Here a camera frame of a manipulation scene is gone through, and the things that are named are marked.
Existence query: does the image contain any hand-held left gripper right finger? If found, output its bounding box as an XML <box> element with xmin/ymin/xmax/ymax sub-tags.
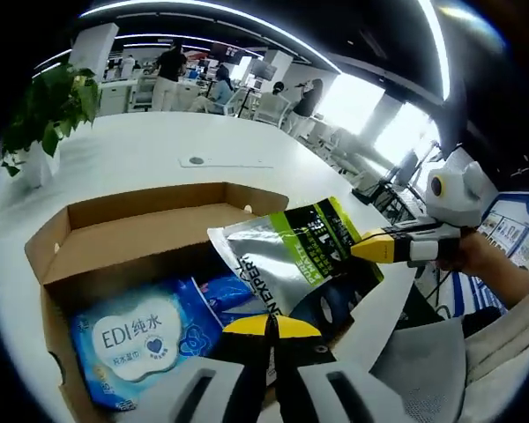
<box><xmin>271</xmin><ymin>315</ymin><xmax>406</xmax><ymax>423</ymax></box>

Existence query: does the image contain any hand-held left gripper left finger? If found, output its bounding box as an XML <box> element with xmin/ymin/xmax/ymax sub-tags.
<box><xmin>127</xmin><ymin>313</ymin><xmax>275</xmax><ymax>423</ymax></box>

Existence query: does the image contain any blue white wet wipes pack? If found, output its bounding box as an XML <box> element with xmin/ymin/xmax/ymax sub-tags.
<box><xmin>69</xmin><ymin>277</ymin><xmax>224</xmax><ymax>409</ymax></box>

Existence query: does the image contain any blue floral tissue pack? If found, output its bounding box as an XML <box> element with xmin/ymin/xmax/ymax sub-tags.
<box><xmin>191</xmin><ymin>272</ymin><xmax>265</xmax><ymax>330</ymax></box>

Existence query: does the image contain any silver green soft item pouch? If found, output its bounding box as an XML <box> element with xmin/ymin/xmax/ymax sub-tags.
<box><xmin>206</xmin><ymin>197</ymin><xmax>385</xmax><ymax>336</ymax></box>

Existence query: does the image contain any brown cardboard shoe box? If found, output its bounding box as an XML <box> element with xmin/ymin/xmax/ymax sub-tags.
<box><xmin>25</xmin><ymin>182</ymin><xmax>290</xmax><ymax>423</ymax></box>

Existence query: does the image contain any person's right hand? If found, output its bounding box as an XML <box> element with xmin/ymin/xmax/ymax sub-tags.
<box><xmin>437</xmin><ymin>228</ymin><xmax>486</xmax><ymax>277</ymax></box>

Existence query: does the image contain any grey mesh office chair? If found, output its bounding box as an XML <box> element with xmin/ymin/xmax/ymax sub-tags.
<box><xmin>369</xmin><ymin>316</ymin><xmax>468</xmax><ymax>423</ymax></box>

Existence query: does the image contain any person in beige shirt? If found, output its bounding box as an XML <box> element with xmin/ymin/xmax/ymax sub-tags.
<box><xmin>460</xmin><ymin>263</ymin><xmax>529</xmax><ymax>423</ymax></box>

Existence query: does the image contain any long curved ceiling light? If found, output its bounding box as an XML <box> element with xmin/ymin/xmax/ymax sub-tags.
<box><xmin>77</xmin><ymin>0</ymin><xmax>340</xmax><ymax>74</ymax></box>

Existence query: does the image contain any green potted plant white pot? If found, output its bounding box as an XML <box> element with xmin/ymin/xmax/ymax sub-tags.
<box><xmin>0</xmin><ymin>63</ymin><xmax>101</xmax><ymax>189</ymax></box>

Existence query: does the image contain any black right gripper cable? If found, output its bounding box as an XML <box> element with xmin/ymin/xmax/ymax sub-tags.
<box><xmin>416</xmin><ymin>263</ymin><xmax>455</xmax><ymax>318</ymax></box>

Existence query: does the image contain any blue white wall poster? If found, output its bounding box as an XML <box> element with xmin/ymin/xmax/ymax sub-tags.
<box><xmin>475</xmin><ymin>191</ymin><xmax>529</xmax><ymax>309</ymax></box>

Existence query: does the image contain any white table cable cover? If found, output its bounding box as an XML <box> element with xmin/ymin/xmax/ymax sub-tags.
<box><xmin>179</xmin><ymin>154</ymin><xmax>275</xmax><ymax>169</ymax></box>

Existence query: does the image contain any dark wall screen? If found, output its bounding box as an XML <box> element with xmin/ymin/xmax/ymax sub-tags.
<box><xmin>209</xmin><ymin>41</ymin><xmax>246</xmax><ymax>61</ymax></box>

